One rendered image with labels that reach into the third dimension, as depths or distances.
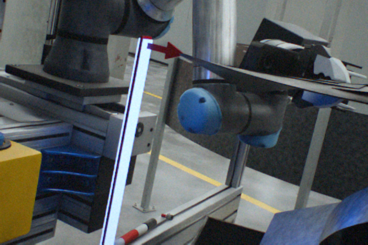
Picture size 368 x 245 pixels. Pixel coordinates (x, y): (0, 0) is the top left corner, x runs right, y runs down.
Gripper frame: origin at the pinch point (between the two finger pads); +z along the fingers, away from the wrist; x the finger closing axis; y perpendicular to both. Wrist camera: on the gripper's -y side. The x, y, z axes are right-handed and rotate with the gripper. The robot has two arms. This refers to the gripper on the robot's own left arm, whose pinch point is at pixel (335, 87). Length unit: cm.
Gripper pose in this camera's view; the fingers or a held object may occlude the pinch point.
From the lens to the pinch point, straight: 70.8
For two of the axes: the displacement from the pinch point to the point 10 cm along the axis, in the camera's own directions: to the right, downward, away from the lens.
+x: -3.0, 9.4, 1.6
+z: 1.6, 2.1, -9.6
